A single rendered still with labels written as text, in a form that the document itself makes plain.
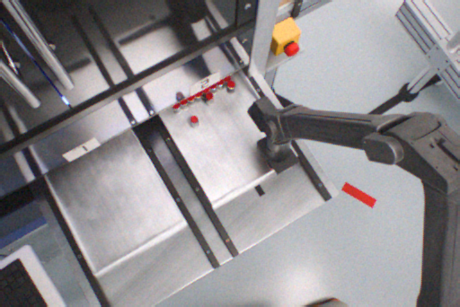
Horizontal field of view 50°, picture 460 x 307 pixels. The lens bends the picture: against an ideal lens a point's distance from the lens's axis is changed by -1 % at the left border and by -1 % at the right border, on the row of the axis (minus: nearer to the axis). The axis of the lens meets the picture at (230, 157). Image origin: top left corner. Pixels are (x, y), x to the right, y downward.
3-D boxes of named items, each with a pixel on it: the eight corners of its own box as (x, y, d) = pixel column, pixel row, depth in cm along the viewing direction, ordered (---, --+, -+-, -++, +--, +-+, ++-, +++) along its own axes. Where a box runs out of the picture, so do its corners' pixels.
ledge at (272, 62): (241, 35, 145) (241, 31, 143) (278, 15, 147) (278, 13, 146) (266, 73, 142) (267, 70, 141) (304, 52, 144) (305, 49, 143)
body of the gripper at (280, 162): (277, 132, 127) (278, 119, 120) (299, 164, 123) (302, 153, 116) (255, 144, 126) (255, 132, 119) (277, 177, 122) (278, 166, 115)
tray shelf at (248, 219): (23, 173, 133) (21, 171, 131) (245, 54, 144) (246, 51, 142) (106, 335, 123) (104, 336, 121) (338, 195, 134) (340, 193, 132)
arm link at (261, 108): (273, 132, 105) (306, 116, 108) (245, 92, 109) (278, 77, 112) (264, 157, 116) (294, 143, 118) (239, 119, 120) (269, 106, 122)
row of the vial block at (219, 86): (172, 109, 136) (170, 103, 132) (227, 79, 139) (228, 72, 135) (175, 116, 136) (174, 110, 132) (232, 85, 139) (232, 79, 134)
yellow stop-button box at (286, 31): (260, 36, 135) (263, 22, 128) (283, 24, 136) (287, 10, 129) (276, 58, 133) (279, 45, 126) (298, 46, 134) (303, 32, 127)
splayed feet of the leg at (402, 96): (351, 119, 231) (360, 109, 218) (436, 70, 239) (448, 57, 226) (361, 134, 230) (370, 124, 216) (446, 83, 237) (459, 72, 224)
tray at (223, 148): (150, 102, 137) (148, 98, 134) (231, 59, 141) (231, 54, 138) (212, 207, 130) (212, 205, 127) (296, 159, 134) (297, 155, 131)
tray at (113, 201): (38, 162, 132) (33, 159, 128) (124, 116, 136) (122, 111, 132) (96, 275, 125) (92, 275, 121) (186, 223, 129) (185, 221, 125)
